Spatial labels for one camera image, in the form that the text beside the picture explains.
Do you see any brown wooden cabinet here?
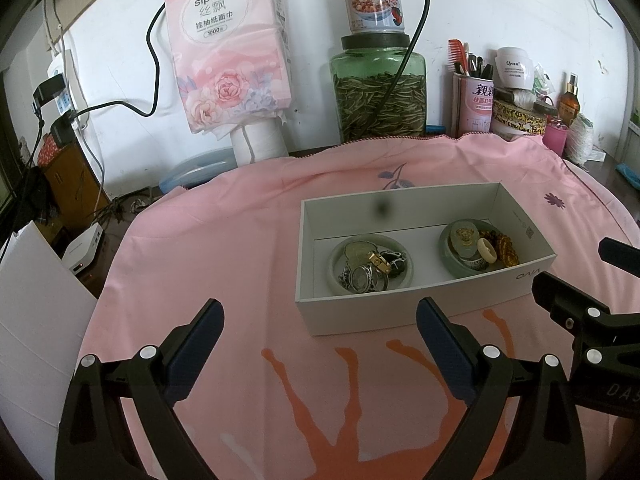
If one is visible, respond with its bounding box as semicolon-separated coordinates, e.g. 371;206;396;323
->
40;145;108;241

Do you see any white cardboard sheet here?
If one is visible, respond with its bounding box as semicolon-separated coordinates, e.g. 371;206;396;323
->
0;220;98;413

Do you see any green pendant with gold ornament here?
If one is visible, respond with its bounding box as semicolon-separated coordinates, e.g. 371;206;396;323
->
448;221;482;261

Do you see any amber bead bracelet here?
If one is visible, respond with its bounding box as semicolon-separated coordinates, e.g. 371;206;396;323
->
480;230;521;267

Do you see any red comb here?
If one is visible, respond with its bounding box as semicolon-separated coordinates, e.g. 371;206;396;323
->
447;38;468;75

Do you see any silver and black ring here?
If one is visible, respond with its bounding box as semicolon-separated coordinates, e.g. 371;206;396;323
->
385;250;407;278

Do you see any black power cable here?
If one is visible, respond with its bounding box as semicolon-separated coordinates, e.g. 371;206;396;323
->
65;2;167;121
372;0;432;138

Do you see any pink cup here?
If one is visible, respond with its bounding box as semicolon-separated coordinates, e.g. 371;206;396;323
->
543;122;571;157

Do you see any green glass jar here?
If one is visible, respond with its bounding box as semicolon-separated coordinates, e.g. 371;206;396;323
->
329;34;429;144

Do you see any pink flowered cloth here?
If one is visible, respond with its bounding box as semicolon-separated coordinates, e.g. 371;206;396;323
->
82;135;640;480

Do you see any blue plastic lid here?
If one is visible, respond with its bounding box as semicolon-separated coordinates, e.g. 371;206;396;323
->
159;152;236;193

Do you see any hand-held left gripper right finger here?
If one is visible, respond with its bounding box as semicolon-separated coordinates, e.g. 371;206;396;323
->
416;296;586;480

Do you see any silver chain bracelet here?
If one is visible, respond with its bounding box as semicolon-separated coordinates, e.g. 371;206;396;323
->
337;262;388;295

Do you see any white cardboard box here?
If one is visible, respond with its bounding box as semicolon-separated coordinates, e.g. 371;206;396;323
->
294;182;557;337

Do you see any amber perfume bottle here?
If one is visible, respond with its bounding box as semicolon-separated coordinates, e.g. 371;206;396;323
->
558;74;583;128

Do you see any right green dish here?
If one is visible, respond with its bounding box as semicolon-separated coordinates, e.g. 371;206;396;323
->
439;218;506;278

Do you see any gold patterned round tin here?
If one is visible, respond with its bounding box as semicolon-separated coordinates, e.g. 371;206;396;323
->
491;99;548;142

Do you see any white router box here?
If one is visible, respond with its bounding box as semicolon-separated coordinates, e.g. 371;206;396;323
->
62;225;107;277

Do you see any white cream jar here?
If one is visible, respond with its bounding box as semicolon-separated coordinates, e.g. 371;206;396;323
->
495;46;535;90

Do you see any pale jade pendant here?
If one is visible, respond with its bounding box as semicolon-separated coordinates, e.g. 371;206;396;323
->
341;241;383;267

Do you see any white toilet paper roll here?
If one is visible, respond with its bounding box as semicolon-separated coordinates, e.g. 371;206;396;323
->
231;120;290;163

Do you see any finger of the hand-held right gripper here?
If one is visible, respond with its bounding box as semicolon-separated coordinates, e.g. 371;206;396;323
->
531;271;640;369
598;236;640;279

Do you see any red patterned cloth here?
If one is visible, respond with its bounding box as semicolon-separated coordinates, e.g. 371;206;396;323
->
37;135;63;166

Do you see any pink tissue pack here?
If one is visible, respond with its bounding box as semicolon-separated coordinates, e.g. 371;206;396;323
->
164;0;296;142

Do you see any green white plastic packet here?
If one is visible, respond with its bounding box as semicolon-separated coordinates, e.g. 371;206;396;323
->
532;65;556;98

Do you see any pink pen can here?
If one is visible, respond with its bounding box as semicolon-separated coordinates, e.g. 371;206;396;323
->
452;71;496;137

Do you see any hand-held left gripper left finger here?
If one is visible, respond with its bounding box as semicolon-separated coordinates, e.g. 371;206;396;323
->
54;298;224;480

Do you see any white power strip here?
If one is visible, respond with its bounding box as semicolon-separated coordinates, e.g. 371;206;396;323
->
47;50;76;116

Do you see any black power adapter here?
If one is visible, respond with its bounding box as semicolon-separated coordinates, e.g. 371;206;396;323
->
52;114;76;143
32;74;66;111

